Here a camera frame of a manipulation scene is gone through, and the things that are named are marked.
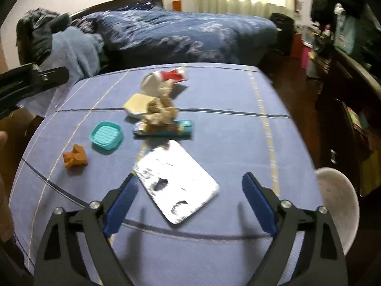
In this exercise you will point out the small orange toy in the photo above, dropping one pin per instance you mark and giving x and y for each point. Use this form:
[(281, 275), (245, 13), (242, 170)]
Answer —
[(76, 156)]

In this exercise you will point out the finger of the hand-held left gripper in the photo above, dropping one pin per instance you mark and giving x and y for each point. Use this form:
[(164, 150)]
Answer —
[(26, 82)]

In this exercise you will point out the blue patterned duvet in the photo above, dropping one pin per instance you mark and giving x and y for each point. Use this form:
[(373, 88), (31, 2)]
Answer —
[(178, 32)]

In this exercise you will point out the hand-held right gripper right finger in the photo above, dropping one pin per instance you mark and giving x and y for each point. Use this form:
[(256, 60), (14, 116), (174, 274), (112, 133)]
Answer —
[(259, 205)]

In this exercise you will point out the pink container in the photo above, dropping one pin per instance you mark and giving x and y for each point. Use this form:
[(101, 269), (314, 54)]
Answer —
[(305, 56)]

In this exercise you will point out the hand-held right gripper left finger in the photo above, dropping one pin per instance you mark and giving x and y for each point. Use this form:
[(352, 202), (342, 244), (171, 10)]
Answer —
[(122, 205)]

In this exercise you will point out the dark wooden headboard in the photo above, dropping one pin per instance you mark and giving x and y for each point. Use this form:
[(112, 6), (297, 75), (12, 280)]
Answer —
[(119, 3)]

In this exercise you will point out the brown paper napkin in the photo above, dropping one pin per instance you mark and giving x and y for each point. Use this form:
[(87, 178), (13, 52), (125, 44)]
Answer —
[(160, 113)]

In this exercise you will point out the silver foil bag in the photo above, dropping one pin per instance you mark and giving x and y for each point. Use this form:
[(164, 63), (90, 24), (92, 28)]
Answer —
[(178, 178)]

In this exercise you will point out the light blue towel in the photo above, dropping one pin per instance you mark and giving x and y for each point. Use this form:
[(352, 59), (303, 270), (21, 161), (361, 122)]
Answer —
[(74, 53)]

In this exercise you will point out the dark padded jacket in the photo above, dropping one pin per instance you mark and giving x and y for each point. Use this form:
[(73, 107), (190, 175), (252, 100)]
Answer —
[(38, 32)]

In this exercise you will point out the cream yellow small box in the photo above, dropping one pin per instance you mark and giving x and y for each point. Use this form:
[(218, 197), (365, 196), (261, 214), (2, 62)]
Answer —
[(137, 102)]

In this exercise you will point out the red box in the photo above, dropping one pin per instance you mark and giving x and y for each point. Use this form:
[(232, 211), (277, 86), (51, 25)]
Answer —
[(297, 46)]

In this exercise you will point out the grey container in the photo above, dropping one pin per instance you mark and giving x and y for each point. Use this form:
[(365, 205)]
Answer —
[(313, 64)]

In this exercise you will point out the hanging dark coat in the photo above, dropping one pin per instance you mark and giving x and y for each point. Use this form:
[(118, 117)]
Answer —
[(330, 0)]

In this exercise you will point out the black suitcase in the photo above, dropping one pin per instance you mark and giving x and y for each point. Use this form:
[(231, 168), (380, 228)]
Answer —
[(282, 32)]

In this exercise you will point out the small orange wall object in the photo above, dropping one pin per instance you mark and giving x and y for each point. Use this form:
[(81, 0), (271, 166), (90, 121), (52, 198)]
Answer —
[(177, 5)]

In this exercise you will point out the teal plastic soap dish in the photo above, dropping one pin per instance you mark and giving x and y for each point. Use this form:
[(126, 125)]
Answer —
[(105, 137)]

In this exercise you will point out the person's left hand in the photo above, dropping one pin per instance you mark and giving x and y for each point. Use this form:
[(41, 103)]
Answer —
[(2, 140)]

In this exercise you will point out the dark wooden cabinet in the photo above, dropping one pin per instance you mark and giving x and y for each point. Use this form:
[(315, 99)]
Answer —
[(342, 95)]

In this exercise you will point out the colourful teal printed can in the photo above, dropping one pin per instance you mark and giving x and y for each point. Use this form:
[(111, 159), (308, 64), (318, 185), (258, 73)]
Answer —
[(184, 128)]

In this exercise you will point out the teal printed box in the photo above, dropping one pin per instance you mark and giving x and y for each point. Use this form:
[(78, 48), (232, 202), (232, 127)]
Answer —
[(343, 34)]

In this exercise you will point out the blue striped tablecloth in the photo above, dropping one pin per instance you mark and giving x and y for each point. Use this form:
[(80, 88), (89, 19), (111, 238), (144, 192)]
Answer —
[(223, 125)]

